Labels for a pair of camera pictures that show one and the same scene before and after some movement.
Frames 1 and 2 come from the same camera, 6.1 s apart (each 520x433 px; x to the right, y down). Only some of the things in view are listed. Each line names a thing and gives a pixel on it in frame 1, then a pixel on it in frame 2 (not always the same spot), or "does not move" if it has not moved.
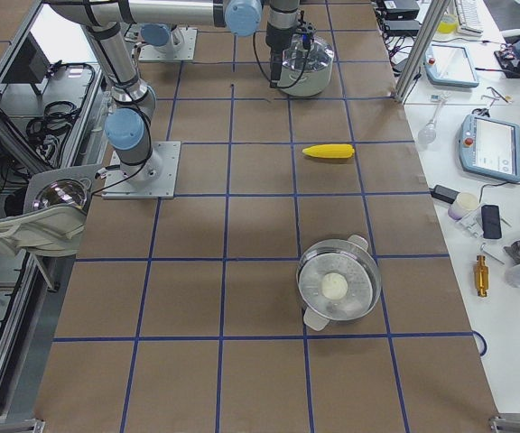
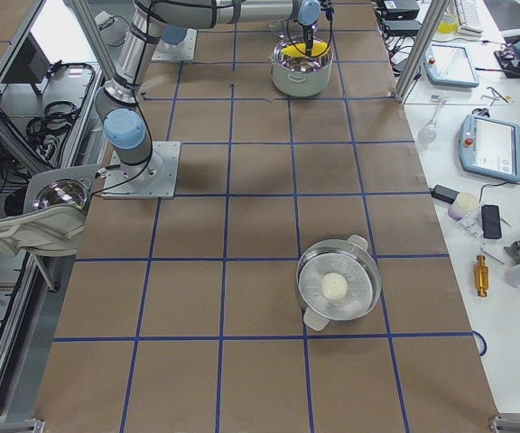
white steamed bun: [334, 286] does not move
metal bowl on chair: [62, 192] does not move
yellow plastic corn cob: [333, 151] -> [299, 50]
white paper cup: [464, 204] does not move
